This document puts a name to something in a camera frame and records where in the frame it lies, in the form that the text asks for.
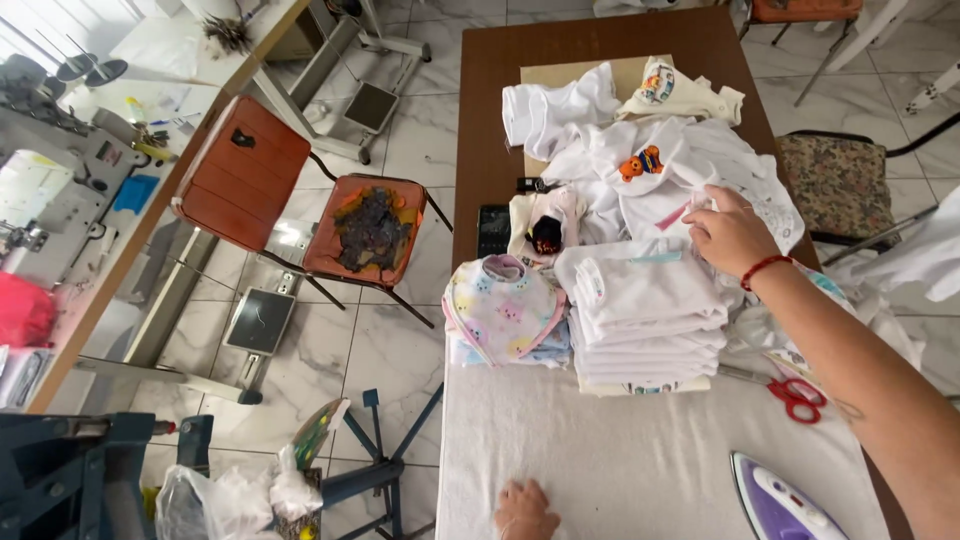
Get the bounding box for blue metal stand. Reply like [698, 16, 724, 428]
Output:
[0, 386, 445, 540]

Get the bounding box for white plastic bag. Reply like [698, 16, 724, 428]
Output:
[155, 442, 324, 540]

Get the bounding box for red handled scissors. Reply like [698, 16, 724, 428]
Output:
[716, 363, 828, 426]

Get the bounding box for person's right hand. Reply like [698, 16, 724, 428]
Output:
[681, 185, 785, 280]

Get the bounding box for orange chair with worn seat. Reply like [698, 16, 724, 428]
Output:
[171, 94, 455, 330]

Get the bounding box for hanging white cloth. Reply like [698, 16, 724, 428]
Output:
[847, 183, 960, 301]

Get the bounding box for red cloth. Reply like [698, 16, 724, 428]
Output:
[0, 271, 57, 348]

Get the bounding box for cream garment with colourful print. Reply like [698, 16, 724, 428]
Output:
[615, 56, 746, 127]

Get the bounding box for purple and white iron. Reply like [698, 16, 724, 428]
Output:
[729, 450, 852, 540]

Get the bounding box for white garment with bear print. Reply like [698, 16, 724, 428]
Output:
[541, 116, 805, 256]

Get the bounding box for white garment with pink trim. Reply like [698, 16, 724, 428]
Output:
[622, 180, 751, 249]

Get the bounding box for sewing table with metal legs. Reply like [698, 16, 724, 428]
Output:
[0, 0, 432, 414]

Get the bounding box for beige cardboard sheet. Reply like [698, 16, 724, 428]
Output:
[519, 54, 676, 179]

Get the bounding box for colourful painted board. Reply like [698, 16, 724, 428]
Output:
[292, 397, 351, 470]

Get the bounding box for black phone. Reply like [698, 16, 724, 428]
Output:
[477, 204, 513, 260]

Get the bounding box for cream and pink garment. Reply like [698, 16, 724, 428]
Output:
[507, 186, 590, 270]

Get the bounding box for brown wooden table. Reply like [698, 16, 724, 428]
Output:
[452, 6, 916, 540]

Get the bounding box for folded pastel animal print garments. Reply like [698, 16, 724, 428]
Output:
[441, 253, 573, 370]

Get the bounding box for stack of folded white garments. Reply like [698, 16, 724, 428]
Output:
[555, 238, 730, 395]

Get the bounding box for white plastic chair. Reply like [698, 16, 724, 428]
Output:
[795, 0, 960, 114]

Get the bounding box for floral cushioned chair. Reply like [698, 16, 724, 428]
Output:
[776, 112, 960, 267]

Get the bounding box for person's left hand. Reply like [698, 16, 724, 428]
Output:
[493, 480, 562, 540]

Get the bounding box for white ironing cloth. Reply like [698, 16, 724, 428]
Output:
[435, 330, 890, 540]

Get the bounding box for red cord bracelet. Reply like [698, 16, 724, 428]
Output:
[740, 255, 795, 293]

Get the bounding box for pile of printed white garments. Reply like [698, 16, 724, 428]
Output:
[723, 262, 927, 391]

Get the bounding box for blue cloth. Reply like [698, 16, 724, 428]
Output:
[112, 174, 161, 215]

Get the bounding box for white sewing machine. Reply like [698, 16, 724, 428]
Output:
[0, 105, 151, 260]

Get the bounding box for black sewing pedal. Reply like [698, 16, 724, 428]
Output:
[343, 81, 400, 135]
[223, 286, 297, 357]

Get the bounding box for crumpled plain white garment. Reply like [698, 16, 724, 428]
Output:
[501, 61, 624, 162]

